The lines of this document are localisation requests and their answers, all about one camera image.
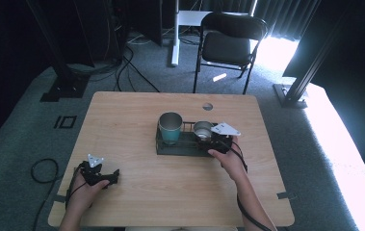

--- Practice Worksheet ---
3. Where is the person's right hand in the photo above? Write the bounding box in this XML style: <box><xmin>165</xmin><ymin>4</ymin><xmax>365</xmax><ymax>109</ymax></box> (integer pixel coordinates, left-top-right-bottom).
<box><xmin>207</xmin><ymin>137</ymin><xmax>248</xmax><ymax>183</ymax></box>

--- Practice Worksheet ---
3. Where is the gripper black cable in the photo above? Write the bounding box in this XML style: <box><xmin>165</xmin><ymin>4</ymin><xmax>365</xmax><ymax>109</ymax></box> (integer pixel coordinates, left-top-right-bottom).
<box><xmin>65</xmin><ymin>161</ymin><xmax>88</xmax><ymax>210</ymax></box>
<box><xmin>224</xmin><ymin>141</ymin><xmax>273</xmax><ymax>231</ymax></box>

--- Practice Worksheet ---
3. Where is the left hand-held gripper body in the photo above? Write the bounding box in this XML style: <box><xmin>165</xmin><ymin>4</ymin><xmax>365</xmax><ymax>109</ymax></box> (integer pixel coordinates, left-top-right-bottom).
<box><xmin>80</xmin><ymin>153</ymin><xmax>108</xmax><ymax>187</ymax></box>

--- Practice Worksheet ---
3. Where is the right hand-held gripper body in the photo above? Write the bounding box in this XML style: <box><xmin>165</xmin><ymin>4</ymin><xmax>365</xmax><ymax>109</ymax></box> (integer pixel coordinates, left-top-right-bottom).
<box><xmin>198</xmin><ymin>121</ymin><xmax>242</xmax><ymax>155</ymax></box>

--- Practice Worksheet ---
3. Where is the teal metal cup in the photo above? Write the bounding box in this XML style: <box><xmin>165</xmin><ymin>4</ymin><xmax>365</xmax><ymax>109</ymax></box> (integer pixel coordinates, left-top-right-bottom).
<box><xmin>157</xmin><ymin>111</ymin><xmax>184</xmax><ymax>145</ymax></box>

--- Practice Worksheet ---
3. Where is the bundle of floor cables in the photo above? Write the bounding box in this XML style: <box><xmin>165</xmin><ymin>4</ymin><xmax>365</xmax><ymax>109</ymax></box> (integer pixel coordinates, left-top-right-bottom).
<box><xmin>68</xmin><ymin>18</ymin><xmax>162</xmax><ymax>94</ymax></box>

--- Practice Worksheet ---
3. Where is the person's left hand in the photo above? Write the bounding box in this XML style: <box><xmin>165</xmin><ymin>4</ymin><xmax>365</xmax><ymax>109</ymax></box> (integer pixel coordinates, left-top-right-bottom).
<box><xmin>68</xmin><ymin>174</ymin><xmax>111</xmax><ymax>211</ymax></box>

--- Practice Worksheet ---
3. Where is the brown metal cup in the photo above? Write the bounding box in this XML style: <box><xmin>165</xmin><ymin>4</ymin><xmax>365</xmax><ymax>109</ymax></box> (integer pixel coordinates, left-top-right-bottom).
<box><xmin>192</xmin><ymin>120</ymin><xmax>216</xmax><ymax>144</ymax></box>

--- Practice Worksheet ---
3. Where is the black looped floor cable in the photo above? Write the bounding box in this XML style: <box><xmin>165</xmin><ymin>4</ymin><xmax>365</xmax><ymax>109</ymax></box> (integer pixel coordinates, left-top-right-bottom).
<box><xmin>30</xmin><ymin>158</ymin><xmax>64</xmax><ymax>231</ymax></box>

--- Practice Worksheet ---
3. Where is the black folding chair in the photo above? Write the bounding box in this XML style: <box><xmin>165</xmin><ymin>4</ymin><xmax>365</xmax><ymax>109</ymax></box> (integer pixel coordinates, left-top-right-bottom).
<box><xmin>192</xmin><ymin>12</ymin><xmax>270</xmax><ymax>95</ymax></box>

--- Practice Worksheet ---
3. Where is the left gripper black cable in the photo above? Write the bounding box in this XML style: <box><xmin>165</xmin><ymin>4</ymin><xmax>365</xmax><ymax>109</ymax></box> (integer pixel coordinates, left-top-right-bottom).
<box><xmin>65</xmin><ymin>161</ymin><xmax>88</xmax><ymax>210</ymax></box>

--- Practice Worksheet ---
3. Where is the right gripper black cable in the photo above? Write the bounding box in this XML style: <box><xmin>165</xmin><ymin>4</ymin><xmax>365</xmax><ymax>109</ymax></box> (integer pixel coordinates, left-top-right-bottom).
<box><xmin>224</xmin><ymin>141</ymin><xmax>273</xmax><ymax>231</ymax></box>

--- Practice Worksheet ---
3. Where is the black wire basket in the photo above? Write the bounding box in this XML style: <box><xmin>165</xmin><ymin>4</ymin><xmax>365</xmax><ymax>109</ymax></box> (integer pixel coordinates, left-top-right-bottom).
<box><xmin>155</xmin><ymin>120</ymin><xmax>222</xmax><ymax>158</ymax></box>

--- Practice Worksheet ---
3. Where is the white floor tape strip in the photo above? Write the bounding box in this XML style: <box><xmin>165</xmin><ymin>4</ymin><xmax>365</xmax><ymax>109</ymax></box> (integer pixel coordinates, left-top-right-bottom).
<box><xmin>212</xmin><ymin>72</ymin><xmax>228</xmax><ymax>83</ymax></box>

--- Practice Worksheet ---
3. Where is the black metal stand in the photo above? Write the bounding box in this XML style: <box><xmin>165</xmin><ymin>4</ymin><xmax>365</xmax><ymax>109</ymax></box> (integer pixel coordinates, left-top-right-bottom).
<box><xmin>25</xmin><ymin>0</ymin><xmax>91</xmax><ymax>103</ymax></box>
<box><xmin>273</xmin><ymin>0</ymin><xmax>359</xmax><ymax>110</ymax></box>

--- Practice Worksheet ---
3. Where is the black partition panel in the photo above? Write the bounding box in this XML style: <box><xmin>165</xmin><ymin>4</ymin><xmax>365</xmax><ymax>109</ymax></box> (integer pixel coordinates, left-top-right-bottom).
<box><xmin>73</xmin><ymin>0</ymin><xmax>164</xmax><ymax>68</ymax></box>

